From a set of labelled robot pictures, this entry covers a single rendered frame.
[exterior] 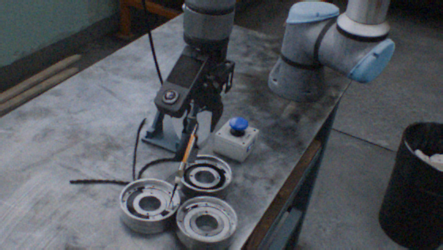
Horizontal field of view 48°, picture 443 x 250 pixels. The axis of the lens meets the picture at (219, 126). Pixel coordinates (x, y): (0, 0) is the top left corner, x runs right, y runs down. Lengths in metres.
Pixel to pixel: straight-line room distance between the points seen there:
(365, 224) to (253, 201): 1.27
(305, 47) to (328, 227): 1.07
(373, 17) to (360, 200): 1.29
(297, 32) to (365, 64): 0.19
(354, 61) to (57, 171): 0.67
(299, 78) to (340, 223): 1.01
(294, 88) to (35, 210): 0.68
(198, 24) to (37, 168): 0.46
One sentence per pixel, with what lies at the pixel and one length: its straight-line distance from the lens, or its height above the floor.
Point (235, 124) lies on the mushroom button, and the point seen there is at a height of 0.87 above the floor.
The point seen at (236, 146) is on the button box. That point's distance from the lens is 1.02.
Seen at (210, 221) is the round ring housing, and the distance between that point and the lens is 0.89.
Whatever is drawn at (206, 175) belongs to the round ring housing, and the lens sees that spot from 0.97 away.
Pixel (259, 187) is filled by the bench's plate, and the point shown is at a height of 0.80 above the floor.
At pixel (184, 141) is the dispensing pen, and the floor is 0.94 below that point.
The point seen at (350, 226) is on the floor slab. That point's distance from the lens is 2.15.
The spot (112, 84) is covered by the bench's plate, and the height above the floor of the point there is 0.80.
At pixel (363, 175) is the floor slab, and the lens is 2.44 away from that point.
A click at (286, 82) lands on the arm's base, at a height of 0.84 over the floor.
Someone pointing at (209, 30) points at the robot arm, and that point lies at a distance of 0.73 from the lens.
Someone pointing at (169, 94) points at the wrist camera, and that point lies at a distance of 0.73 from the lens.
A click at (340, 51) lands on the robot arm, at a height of 0.98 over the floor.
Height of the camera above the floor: 1.45
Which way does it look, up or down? 35 degrees down
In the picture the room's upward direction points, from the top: 8 degrees clockwise
